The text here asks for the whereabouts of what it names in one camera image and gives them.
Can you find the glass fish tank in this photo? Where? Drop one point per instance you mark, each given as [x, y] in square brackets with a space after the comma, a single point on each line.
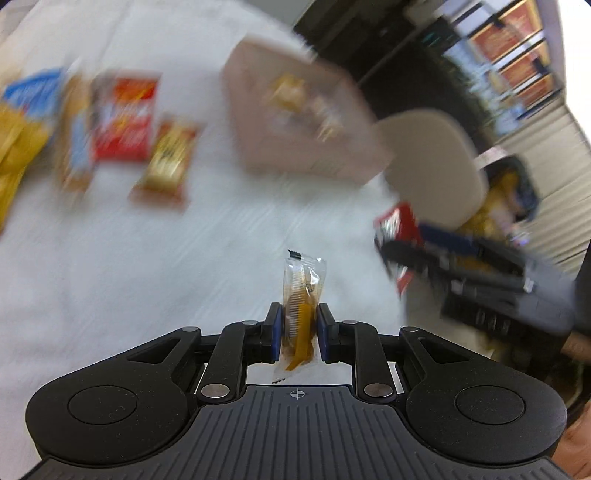
[475, 69]

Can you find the yellow red label snack packet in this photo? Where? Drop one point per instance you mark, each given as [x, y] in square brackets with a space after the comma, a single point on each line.
[21, 138]

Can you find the long tan cracker packet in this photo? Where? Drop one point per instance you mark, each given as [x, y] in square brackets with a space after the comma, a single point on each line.
[74, 138]

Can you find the pink cardboard box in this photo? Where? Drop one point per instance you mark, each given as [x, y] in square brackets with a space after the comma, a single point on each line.
[277, 152]

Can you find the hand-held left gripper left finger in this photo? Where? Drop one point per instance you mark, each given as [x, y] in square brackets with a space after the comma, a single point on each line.
[275, 332]

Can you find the large red snack packet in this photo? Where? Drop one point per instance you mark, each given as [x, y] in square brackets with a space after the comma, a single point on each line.
[124, 120]

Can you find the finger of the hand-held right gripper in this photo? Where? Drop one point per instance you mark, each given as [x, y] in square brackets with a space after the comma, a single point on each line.
[415, 258]
[461, 242]

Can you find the white tablecloth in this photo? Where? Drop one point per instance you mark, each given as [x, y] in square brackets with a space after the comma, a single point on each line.
[138, 277]

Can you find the small pale snack packet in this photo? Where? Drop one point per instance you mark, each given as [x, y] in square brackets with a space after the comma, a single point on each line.
[325, 117]

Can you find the gold brown snack packet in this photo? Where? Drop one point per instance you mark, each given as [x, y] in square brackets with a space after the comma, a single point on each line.
[166, 161]

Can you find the blue cartoon snack packet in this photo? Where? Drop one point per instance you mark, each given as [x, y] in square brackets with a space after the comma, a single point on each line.
[32, 92]

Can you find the small red snack packet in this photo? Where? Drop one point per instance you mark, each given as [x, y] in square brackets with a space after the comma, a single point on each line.
[397, 221]

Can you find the person in yellow top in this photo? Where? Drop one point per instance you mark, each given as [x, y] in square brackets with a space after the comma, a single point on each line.
[503, 194]

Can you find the group of red framed pictures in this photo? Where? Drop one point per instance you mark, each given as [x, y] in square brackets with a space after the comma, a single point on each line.
[517, 46]

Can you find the small clear snack packet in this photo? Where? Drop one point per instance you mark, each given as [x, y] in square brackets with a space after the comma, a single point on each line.
[300, 286]

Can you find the plain yellow snack packet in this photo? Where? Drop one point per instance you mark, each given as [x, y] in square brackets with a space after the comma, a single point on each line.
[7, 198]

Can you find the black cabinet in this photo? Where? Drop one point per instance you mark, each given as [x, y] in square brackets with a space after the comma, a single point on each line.
[364, 41]

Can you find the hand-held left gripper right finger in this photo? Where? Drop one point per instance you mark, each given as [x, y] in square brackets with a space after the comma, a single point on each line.
[323, 332]

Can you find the golden snack packet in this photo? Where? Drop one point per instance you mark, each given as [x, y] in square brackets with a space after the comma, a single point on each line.
[288, 92]

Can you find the beige chair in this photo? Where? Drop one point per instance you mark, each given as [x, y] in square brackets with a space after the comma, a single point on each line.
[429, 157]

